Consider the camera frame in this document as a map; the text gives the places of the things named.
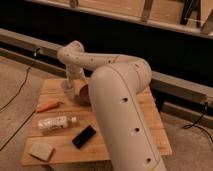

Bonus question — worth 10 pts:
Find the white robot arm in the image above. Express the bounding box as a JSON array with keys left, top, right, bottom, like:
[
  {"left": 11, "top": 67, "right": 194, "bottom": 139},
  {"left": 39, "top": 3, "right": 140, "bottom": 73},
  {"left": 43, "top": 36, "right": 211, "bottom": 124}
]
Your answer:
[{"left": 57, "top": 41, "right": 167, "bottom": 171}]

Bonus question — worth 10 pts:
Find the dark brown ceramic bowl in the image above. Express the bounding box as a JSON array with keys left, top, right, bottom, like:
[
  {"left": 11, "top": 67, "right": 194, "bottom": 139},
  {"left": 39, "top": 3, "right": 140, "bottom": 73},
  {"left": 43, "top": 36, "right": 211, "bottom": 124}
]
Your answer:
[{"left": 79, "top": 85, "right": 90, "bottom": 105}]

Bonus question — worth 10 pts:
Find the orange carrot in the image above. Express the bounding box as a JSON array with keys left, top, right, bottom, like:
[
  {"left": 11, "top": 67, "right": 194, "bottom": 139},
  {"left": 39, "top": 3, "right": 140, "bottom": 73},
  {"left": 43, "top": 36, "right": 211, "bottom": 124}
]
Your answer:
[{"left": 36, "top": 101, "right": 63, "bottom": 113}]

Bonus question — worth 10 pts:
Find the clear plastic bottle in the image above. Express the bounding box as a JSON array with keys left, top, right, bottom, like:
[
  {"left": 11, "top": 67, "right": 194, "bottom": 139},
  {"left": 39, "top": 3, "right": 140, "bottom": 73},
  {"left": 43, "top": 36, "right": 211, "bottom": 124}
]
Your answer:
[{"left": 38, "top": 116, "right": 78, "bottom": 132}]

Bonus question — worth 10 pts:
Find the wooden table board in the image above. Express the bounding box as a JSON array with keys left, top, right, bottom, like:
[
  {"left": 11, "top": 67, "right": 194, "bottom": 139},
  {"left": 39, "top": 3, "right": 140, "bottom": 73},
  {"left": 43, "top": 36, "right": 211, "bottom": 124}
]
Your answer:
[{"left": 21, "top": 79, "right": 172, "bottom": 166}]

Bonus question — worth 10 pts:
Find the black rectangular box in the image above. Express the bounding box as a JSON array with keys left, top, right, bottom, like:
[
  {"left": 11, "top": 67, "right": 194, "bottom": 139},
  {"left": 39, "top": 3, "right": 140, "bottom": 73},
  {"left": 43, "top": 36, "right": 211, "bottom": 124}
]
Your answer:
[{"left": 72, "top": 125, "right": 96, "bottom": 149}]

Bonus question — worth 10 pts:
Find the tan sponge block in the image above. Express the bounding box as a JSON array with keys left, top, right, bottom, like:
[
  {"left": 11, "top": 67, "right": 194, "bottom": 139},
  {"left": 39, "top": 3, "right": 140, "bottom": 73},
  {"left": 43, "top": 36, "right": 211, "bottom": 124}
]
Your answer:
[{"left": 28, "top": 142, "right": 54, "bottom": 161}]

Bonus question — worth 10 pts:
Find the black cable on floor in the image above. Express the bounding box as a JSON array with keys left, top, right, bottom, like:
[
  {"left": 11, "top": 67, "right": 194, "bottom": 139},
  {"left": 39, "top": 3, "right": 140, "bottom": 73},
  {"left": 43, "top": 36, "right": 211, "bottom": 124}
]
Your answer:
[{"left": 0, "top": 47, "right": 42, "bottom": 152}]

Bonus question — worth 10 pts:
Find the black cable at right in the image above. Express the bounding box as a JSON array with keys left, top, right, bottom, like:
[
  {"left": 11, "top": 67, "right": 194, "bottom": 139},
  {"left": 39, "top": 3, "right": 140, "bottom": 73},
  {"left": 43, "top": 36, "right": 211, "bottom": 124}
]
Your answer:
[{"left": 181, "top": 101, "right": 213, "bottom": 146}]

